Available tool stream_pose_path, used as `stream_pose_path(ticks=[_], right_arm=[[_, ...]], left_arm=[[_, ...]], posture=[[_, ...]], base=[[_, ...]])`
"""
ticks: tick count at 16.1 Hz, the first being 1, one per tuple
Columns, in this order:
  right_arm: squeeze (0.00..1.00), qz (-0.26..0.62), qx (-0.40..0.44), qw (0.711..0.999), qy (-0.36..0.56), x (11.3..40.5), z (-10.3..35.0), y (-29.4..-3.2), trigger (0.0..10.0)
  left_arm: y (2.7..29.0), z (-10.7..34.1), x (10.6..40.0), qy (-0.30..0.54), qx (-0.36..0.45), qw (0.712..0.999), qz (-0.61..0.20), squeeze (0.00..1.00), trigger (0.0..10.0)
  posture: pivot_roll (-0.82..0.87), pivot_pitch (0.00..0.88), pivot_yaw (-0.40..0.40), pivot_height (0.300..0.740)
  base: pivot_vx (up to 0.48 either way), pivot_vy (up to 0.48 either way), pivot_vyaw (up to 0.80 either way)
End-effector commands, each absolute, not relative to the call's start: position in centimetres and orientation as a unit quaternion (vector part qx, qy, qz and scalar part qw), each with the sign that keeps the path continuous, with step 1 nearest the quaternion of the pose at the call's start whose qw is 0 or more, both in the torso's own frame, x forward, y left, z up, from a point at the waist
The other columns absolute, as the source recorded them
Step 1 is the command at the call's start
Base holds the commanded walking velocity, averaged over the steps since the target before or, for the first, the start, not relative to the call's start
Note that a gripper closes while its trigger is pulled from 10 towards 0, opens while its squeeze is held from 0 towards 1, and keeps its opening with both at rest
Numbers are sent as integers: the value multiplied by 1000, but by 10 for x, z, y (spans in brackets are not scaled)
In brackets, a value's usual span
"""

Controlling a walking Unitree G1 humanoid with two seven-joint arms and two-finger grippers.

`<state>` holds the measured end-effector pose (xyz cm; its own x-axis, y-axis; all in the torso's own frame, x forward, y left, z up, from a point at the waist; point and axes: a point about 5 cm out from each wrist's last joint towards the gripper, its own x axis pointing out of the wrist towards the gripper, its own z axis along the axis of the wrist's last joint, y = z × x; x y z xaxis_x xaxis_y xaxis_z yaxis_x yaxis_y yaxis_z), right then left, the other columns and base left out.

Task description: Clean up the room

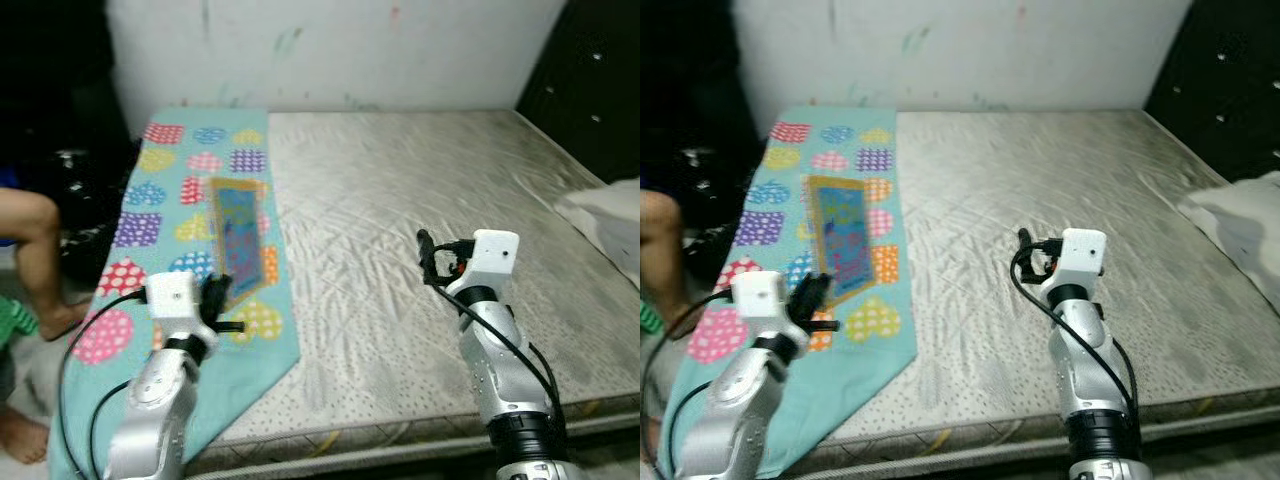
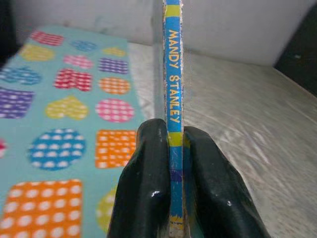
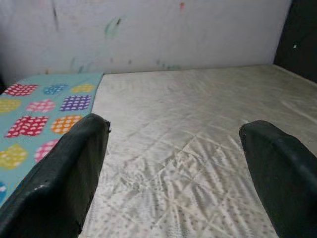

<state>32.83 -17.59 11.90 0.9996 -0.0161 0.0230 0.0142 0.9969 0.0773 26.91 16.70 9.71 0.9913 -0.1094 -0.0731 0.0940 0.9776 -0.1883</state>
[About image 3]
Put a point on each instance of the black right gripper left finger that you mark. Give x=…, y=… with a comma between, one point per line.
x=57, y=186

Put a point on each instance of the black tufted headboard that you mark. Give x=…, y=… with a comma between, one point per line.
x=299, y=37

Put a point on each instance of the teal blanket colourful hearts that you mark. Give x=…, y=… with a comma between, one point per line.
x=32, y=106

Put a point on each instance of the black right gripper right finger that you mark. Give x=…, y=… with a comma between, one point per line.
x=289, y=186

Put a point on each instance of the white quilted mattress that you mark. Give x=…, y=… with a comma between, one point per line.
x=185, y=124

